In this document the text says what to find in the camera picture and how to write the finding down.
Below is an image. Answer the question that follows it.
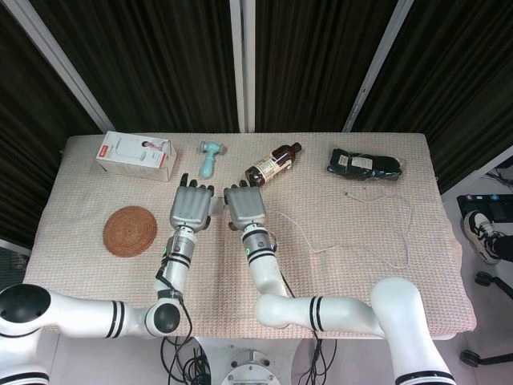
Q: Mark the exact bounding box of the black curtain panel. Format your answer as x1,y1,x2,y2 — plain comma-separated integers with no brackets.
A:
356,0,513,194
255,0,402,132
0,0,101,237
31,0,241,133

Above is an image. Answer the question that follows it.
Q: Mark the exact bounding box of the light blue massage hammer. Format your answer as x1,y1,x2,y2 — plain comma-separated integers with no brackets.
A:
197,140,225,179

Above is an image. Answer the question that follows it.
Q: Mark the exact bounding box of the thin white cable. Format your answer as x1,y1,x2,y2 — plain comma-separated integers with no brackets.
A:
276,192,414,270

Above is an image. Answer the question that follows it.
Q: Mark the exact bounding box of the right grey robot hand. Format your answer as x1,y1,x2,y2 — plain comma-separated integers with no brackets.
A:
222,180,269,233

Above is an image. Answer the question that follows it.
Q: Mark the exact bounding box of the round woven rattan coaster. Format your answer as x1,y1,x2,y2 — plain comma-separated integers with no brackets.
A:
103,205,159,257

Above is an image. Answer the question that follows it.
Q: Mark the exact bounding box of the brown glass bottle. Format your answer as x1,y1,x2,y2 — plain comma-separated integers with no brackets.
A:
244,141,303,188

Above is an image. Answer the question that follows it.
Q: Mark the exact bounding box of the black item in plastic bag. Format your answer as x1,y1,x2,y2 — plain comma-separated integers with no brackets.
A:
326,148,405,182

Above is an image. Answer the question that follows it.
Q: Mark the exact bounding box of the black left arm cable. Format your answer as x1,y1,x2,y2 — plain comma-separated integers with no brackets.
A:
155,240,192,337

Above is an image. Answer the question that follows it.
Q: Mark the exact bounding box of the black floor cable bundle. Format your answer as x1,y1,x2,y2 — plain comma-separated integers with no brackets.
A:
160,335,210,385

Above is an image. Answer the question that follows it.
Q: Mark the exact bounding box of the black office chair base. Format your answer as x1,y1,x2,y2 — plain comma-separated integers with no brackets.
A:
459,270,513,368

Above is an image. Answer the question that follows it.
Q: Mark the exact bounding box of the white frame post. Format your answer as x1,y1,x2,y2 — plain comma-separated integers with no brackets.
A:
7,0,117,132
342,0,416,132
230,0,257,133

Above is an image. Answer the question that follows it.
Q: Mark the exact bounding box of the person's black trouser leg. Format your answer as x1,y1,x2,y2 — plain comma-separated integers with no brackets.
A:
491,232,513,264

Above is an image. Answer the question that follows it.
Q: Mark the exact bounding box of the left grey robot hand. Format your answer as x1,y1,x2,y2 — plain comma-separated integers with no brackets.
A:
168,172,216,233

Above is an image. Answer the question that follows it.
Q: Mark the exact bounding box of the white cardboard product box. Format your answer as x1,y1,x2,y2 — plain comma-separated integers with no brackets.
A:
95,131,178,183

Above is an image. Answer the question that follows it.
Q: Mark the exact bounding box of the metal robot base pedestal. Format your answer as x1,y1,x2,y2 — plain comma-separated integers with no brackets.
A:
220,343,286,385

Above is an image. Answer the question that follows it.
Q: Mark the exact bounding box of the black and white sneaker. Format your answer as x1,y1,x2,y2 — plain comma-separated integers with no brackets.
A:
463,211,507,265

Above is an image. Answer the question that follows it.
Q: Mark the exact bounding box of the beige waffle table cloth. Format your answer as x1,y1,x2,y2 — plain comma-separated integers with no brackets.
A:
18,132,478,341

